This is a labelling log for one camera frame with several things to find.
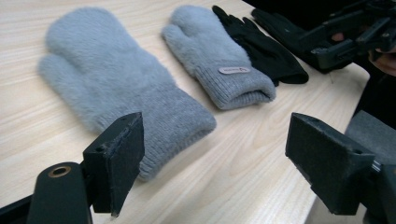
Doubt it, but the plain fluffy grey mitten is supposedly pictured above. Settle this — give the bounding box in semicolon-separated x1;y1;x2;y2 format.
36;7;218;182

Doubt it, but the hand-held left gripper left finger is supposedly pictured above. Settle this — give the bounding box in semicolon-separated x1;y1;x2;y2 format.
82;111;146;217

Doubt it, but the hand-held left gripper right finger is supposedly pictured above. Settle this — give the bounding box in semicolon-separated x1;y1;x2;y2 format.
285;112;376;217

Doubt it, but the fluffy grey mitten with label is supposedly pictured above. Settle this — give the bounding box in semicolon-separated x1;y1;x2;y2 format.
161;4;277;111

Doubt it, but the black glove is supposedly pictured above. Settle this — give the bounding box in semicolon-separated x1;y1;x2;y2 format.
212;5;310;88
250;7;325;71

